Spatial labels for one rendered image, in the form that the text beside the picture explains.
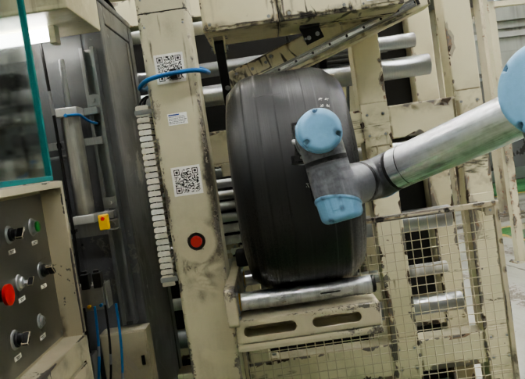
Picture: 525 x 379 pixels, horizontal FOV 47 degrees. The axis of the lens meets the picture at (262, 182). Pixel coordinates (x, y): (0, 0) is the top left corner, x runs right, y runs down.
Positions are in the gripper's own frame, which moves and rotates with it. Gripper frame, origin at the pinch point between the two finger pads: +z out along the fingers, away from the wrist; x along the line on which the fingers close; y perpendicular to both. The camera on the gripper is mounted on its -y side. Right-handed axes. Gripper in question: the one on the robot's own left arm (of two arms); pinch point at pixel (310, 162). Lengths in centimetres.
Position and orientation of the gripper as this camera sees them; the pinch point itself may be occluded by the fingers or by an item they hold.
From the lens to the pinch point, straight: 134.0
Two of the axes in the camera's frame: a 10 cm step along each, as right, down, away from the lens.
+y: -1.4, -9.9, 0.7
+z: 0.3, 0.7, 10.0
